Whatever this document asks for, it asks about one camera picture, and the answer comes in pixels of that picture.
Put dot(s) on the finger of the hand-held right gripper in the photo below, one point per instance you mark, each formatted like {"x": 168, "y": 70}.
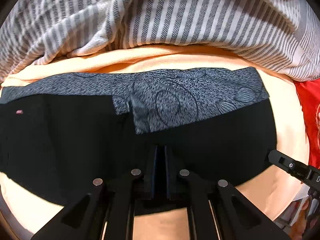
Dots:
{"x": 285, "y": 162}

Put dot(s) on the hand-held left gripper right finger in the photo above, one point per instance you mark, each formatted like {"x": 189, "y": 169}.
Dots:
{"x": 168, "y": 175}

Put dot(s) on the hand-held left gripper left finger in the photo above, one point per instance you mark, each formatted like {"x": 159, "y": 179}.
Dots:
{"x": 157, "y": 175}

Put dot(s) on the black pants with grey floral stripes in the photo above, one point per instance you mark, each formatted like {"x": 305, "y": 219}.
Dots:
{"x": 75, "y": 145}

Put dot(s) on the peach bed sheet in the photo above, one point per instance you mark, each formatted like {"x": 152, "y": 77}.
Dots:
{"x": 287, "y": 120}

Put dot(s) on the red cloth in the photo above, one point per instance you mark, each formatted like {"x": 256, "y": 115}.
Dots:
{"x": 310, "y": 115}

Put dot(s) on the grey white striped blanket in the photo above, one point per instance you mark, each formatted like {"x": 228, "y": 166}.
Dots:
{"x": 160, "y": 12}

